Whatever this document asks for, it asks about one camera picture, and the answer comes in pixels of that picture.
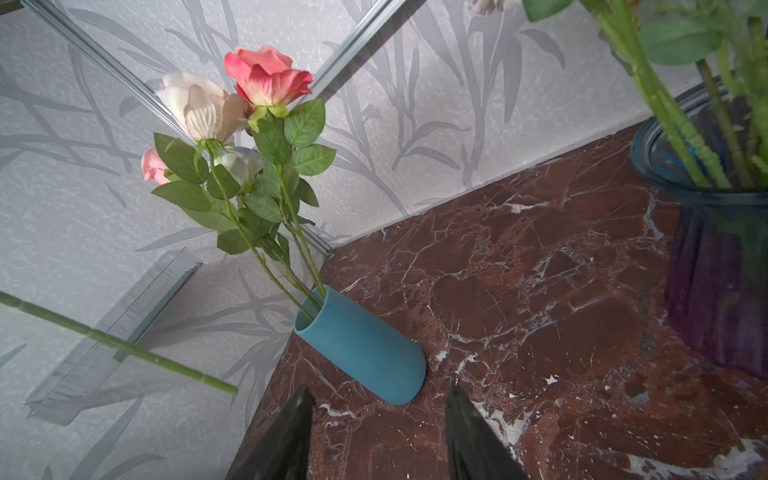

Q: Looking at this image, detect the blue purple glass vase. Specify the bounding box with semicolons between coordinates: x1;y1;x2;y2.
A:
629;80;768;380

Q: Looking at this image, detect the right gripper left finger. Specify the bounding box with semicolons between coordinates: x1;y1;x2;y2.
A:
227;385;315;480

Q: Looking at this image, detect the pink white rose bunch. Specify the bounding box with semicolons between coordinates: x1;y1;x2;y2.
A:
1;291;238;395

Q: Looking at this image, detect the coral red rose stem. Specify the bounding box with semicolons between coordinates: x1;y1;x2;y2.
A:
225;46;337;315

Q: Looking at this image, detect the cream peach flower stem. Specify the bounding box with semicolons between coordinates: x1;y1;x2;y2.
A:
695;1;767;188

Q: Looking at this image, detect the pink and white rose stem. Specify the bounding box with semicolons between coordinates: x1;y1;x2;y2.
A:
141;147;266;188

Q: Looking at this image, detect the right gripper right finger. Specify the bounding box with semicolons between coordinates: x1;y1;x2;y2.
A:
445;384;528;480

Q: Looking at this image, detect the teal ceramic vase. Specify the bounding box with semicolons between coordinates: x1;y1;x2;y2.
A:
294;287;427;406

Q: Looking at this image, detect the cream rose stem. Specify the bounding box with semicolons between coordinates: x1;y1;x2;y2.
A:
152;72;305;310

